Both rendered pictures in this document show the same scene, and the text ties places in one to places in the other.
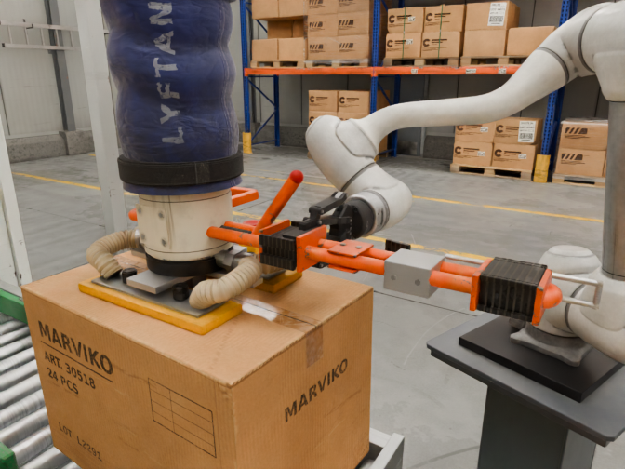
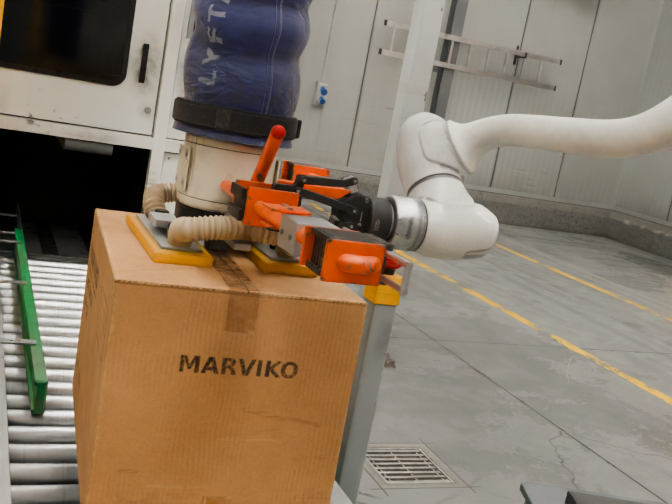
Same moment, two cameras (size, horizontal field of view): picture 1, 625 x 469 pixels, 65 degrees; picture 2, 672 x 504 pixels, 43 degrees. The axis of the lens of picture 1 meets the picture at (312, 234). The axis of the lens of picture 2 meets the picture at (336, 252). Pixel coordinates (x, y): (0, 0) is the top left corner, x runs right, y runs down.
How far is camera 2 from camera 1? 86 cm
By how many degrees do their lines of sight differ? 34
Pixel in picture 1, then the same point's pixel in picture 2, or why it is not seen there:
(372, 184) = (427, 194)
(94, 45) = (420, 50)
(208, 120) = (244, 70)
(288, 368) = (196, 312)
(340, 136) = (422, 134)
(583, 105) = not seen: outside the picture
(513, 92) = (646, 120)
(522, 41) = not seen: outside the picture
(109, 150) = (395, 187)
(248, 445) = (123, 356)
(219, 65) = (269, 21)
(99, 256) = (150, 193)
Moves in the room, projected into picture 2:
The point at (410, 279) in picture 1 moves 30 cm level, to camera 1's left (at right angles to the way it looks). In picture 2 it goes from (288, 234) to (137, 186)
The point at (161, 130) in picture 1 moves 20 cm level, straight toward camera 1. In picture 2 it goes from (199, 70) to (136, 59)
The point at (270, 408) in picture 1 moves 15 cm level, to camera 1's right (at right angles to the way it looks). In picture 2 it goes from (160, 339) to (232, 372)
